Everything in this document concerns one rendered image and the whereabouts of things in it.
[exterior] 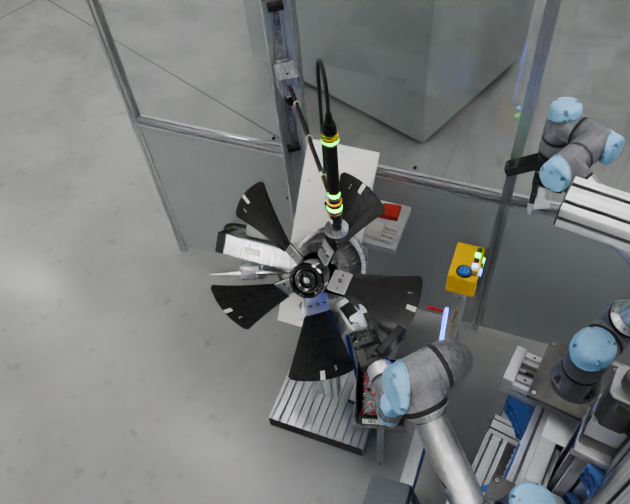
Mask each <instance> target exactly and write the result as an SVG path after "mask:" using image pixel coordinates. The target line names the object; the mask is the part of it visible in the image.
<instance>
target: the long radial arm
mask: <svg viewBox="0 0 630 504"><path fill-rule="evenodd" d="M245 233H246V231H244V230H240V229H239V230H236V231H233V232H230V233H227V234H226V237H225V244H224V251H223V254H227V255H230V256H234V257H238V258H242V259H245V260H249V261H253V262H257V263H260V264H264V265H268V266H271V267H275V268H279V269H283V270H286V271H292V269H293V268H294V266H295V265H297V264H295V262H294V261H293V260H292V259H290V257H289V255H288V254H287V253H286V252H283V251H282V250H281V249H280V248H279V247H278V246H277V245H276V244H274V243H273V242H272V241H266V240H262V239H258V238H254V237H250V236H247V235H246V234H245Z"/></svg>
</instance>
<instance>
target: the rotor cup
mask: <svg viewBox="0 0 630 504"><path fill-rule="evenodd" d="M317 262H318V263H320V264H318V265H315V264H316V263H317ZM335 270H339V268H338V265H337V263H336V262H335V260H334V259H333V258H332V259H331V261H330V263H329V265H328V267H327V268H326V267H325V266H324V264H323V263H322V261H321V260H320V258H319V256H318V251H316V252H311V253H309V254H307V255H305V256H304V259H303V260H302V262H301V263H299V264H297V265H296V266H295V267H294V268H293V269H292V271H291V273H290V276H289V282H290V286H291V288H292V290H293V291H294V293H295V294H297V295H298V296H300V297H302V298H306V299H310V298H314V297H317V296H318V295H319V294H321V293H323V292H326V291H327V286H328V284H329V281H330V279H331V277H332V275H333V273H334V271H335ZM306 277H307V278H309V280H310V282H309V283H308V284H305V283H304V281H303V280H304V278H306ZM327 282H328V284H327V285H326V286H325V284H326V283H327Z"/></svg>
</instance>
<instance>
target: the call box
mask: <svg viewBox="0 0 630 504"><path fill-rule="evenodd" d="M477 248H482V247H478V246H474V245H470V244H465V243H461V242H458V244H457V247H456V250H455V253H454V256H453V260H452V263H451V266H450V269H449V273H448V276H447V282H446V290H447V291H451V292H455V293H459V294H463V295H466V296H470V297H473V296H474V293H475V289H476V286H477V285H476V284H477V280H478V276H479V273H480V269H481V265H482V262H483V258H484V254H485V251H486V249H485V248H482V253H480V254H481V256H480V258H478V259H480V260H479V263H476V264H478V267H477V269H476V268H472V265H473V263H474V262H473V261H474V258H477V257H475V254H476V253H479V252H476V251H477ZM461 265H462V266H463V265H465V266H468V267H470V274H469V275H468V276H462V275H460V274H459V272H458V269H459V267H460V266H461ZM472 271H476V272H477V275H476V276H472V275H471V273H472Z"/></svg>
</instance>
